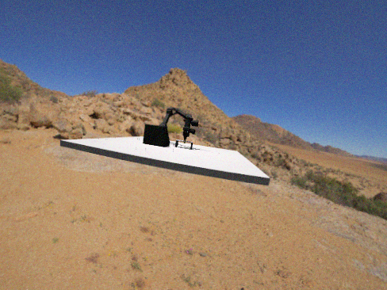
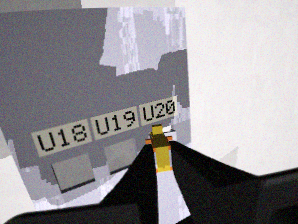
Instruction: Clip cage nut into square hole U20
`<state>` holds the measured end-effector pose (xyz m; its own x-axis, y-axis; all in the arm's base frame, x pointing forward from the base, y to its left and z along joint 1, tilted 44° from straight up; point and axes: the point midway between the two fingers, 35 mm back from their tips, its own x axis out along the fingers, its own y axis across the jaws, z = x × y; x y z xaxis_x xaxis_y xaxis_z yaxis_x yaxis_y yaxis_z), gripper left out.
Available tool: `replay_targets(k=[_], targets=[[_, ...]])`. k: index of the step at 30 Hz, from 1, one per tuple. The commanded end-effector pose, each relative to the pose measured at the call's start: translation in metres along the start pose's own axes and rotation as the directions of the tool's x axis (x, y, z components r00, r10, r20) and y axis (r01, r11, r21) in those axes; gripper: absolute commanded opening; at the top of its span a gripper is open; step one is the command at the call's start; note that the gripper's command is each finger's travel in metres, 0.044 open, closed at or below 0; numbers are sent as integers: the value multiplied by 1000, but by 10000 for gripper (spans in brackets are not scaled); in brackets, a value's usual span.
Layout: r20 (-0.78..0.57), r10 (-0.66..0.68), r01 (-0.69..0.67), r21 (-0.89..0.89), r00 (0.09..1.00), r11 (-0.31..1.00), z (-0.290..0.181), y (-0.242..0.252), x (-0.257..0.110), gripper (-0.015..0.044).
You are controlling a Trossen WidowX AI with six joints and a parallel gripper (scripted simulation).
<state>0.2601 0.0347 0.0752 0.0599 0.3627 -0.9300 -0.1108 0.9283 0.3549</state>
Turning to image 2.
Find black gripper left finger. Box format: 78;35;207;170
4;144;159;224

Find grey metal plate with square holes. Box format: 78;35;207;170
0;7;192;211

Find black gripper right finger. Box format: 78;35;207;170
169;140;298;224

